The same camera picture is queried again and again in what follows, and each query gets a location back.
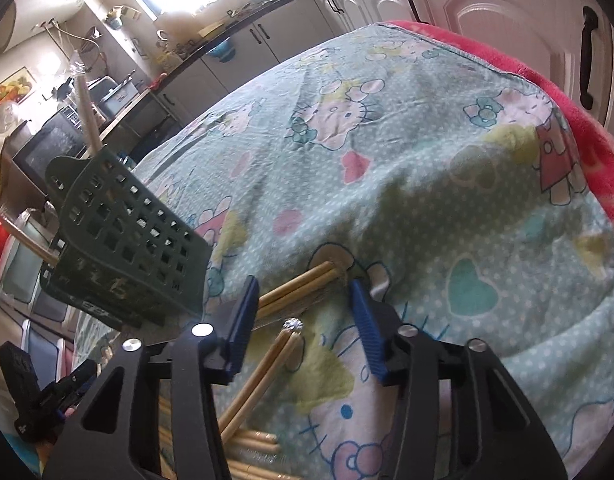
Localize grey plastic tray box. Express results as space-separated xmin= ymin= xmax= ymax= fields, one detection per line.
xmin=98 ymin=77 xmax=140 ymax=117

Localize cartoon cat printed cloth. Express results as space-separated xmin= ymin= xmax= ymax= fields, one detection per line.
xmin=72 ymin=20 xmax=614 ymax=480

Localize wooden chopstick pair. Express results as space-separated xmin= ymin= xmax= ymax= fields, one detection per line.
xmin=226 ymin=429 xmax=280 ymax=445
xmin=157 ymin=395 xmax=176 ymax=461
xmin=227 ymin=444 xmax=283 ymax=461
xmin=256 ymin=259 xmax=350 ymax=312
xmin=217 ymin=317 xmax=304 ymax=441
xmin=70 ymin=57 xmax=106 ymax=157
xmin=227 ymin=464 xmax=293 ymax=480
xmin=0 ymin=216 xmax=61 ymax=266

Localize blue hanging bowl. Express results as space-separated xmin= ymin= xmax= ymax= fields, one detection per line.
xmin=207 ymin=39 xmax=236 ymax=62

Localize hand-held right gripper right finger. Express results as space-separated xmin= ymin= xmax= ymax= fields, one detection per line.
xmin=349 ymin=279 xmax=568 ymax=480

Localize translucent plastic storage drawers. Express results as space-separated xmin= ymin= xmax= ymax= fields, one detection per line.
xmin=0 ymin=210 xmax=78 ymax=391

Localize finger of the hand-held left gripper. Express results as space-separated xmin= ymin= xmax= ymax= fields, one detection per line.
xmin=57 ymin=359 xmax=99 ymax=402

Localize white cylindrical water heater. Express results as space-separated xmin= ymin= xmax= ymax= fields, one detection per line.
xmin=0 ymin=0 xmax=88 ymax=53

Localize green plastic utensil basket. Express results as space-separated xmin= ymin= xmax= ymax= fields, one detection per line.
xmin=38 ymin=149 xmax=214 ymax=330

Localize white lower kitchen cabinets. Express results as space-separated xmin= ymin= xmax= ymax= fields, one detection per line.
xmin=152 ymin=0 xmax=614 ymax=146

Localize red fleece blanket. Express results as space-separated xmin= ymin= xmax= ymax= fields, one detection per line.
xmin=382 ymin=20 xmax=614 ymax=281

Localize framed fruit picture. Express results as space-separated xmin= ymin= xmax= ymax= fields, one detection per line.
xmin=0 ymin=67 xmax=38 ymax=109

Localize black microwave oven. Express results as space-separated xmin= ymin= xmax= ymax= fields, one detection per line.
xmin=12 ymin=109 xmax=90 ymax=191

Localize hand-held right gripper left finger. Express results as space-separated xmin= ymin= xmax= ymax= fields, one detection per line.
xmin=41 ymin=275 xmax=261 ymax=480

